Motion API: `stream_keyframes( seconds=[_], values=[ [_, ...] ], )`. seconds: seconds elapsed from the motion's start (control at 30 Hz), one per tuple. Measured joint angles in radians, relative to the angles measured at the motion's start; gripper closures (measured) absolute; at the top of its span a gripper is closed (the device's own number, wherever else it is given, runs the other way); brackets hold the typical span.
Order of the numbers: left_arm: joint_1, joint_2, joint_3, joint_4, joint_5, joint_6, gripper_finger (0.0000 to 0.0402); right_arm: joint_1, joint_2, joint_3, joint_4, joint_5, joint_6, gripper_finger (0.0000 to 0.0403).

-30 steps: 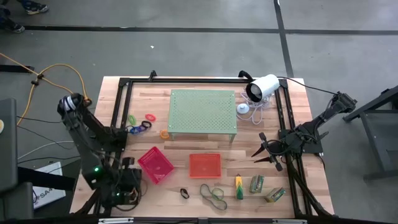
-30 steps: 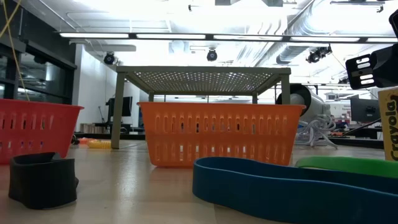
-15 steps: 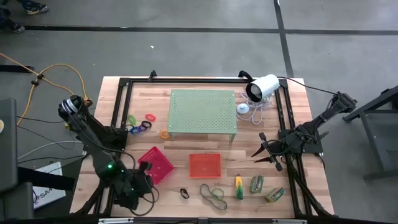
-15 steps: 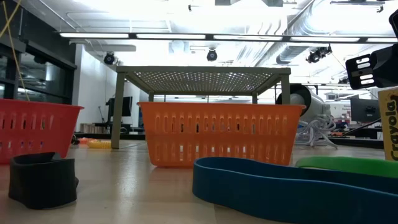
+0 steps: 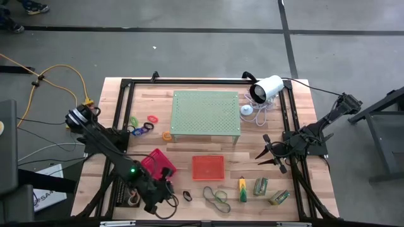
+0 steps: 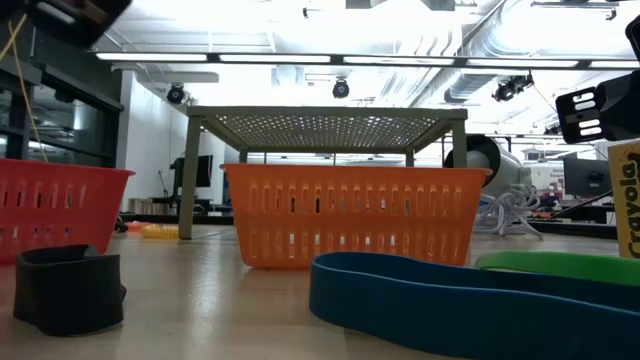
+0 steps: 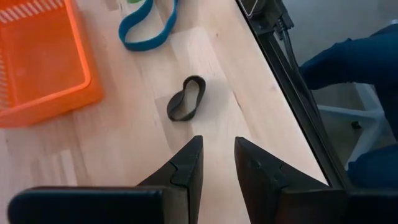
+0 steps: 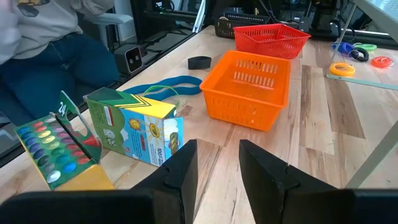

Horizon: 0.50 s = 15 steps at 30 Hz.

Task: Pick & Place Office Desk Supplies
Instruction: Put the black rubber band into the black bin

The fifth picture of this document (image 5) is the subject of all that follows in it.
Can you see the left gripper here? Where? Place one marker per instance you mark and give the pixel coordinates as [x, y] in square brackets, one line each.
[154, 192]

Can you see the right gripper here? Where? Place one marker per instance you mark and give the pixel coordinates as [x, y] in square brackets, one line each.
[284, 149]

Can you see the black rubber band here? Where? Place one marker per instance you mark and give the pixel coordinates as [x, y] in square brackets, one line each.
[184, 196]

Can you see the green crayon box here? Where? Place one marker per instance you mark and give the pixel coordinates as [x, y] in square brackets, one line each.
[260, 186]
[279, 197]

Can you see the yellow crayon box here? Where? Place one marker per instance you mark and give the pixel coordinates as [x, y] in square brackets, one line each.
[242, 189]

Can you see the blue rubber band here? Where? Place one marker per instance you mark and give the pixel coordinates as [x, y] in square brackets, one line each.
[206, 198]

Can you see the green rubber band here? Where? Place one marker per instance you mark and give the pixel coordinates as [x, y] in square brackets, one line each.
[225, 197]

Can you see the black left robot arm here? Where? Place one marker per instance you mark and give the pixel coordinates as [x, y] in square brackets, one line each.
[107, 148]

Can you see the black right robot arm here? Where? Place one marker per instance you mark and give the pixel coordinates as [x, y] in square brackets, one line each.
[318, 129]

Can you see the white desk lamp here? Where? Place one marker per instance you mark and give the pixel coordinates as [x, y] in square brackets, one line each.
[268, 88]

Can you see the red plastic basket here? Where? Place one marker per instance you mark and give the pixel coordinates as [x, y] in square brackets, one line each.
[154, 160]

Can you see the black plastic basket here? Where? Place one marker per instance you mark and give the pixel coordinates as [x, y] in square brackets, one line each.
[121, 194]

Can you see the white round puck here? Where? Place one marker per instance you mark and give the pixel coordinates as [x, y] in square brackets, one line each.
[246, 111]

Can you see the orange plastic basket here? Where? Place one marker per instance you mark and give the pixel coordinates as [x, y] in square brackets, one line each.
[208, 167]

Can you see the green perforated metal shelf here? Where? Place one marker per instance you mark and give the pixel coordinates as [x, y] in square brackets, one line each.
[205, 112]

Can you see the white printed sign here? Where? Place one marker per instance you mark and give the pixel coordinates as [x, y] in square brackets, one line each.
[50, 197]

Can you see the black metal stand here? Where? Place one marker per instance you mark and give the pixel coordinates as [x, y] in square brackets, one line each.
[378, 126]

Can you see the grey cabinet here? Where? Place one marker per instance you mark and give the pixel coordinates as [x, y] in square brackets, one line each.
[8, 148]

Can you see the person's shoe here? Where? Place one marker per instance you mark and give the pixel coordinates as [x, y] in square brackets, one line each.
[14, 27]
[38, 8]

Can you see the black aluminium table frame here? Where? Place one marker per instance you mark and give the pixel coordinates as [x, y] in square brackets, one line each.
[202, 81]

